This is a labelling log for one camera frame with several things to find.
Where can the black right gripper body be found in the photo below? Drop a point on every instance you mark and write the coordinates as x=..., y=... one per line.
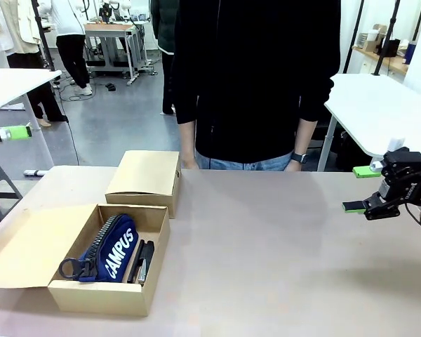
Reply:
x=407, y=182

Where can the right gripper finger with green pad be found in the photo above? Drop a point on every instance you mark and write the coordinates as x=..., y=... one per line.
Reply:
x=354, y=207
x=366, y=172

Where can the cardboard box with grey case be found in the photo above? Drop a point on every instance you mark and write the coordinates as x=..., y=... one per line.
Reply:
x=145, y=175

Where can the black stapler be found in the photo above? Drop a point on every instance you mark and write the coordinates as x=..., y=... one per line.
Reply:
x=145, y=261

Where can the person's right forearm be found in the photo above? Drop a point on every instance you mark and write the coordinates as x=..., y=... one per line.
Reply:
x=187, y=140

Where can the person's left forearm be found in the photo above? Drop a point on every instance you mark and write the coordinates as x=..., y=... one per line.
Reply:
x=303, y=140

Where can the black box on shelf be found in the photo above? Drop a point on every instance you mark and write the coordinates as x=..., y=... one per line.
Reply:
x=392, y=48

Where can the cardboard box with blue case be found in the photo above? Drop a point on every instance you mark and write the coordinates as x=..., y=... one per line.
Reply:
x=91, y=267

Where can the person's left hand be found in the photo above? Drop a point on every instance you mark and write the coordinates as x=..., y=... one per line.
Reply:
x=293, y=167

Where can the person's right hand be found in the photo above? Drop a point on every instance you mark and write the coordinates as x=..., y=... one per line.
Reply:
x=189, y=165

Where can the white tube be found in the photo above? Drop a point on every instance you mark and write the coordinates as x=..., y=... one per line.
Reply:
x=35, y=172

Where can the grey metal stool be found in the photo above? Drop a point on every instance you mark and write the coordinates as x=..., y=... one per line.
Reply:
x=0, y=182

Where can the white table with round corner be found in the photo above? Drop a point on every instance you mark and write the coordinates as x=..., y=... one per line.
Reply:
x=10, y=86

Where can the white table with angled edge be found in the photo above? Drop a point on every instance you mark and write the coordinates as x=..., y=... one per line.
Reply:
x=382, y=105

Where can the black wrist watch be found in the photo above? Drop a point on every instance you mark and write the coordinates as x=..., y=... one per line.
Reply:
x=299, y=158

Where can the bystander in black trousers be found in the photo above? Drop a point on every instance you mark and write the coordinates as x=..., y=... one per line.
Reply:
x=73, y=49

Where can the bystander in white coat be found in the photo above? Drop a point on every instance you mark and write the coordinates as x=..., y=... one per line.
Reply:
x=17, y=31

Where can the black foot pedal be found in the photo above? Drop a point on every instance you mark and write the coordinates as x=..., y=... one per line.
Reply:
x=110, y=87

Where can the wooden shelf board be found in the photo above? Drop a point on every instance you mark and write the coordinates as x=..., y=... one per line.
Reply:
x=379, y=56

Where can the person's blue jeans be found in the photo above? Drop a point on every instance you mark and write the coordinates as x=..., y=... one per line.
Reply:
x=245, y=164

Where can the blue bottle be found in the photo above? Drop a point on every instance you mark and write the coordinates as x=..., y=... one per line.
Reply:
x=409, y=52

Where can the grey metal workbench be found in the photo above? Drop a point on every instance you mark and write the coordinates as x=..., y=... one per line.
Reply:
x=112, y=45

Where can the black stand pole with base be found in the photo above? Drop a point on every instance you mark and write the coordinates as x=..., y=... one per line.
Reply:
x=386, y=35

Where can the thin black slanted pole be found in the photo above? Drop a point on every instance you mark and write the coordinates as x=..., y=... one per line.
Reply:
x=354, y=31

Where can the person in black jacket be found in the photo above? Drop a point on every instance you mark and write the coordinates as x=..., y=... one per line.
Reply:
x=252, y=77

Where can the blue CAMPUS pencil case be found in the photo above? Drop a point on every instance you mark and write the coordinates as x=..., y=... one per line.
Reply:
x=115, y=251

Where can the bystander in dark green jacket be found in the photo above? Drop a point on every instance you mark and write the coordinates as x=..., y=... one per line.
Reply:
x=165, y=52

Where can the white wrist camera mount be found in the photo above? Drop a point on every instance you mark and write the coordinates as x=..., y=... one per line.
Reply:
x=395, y=144

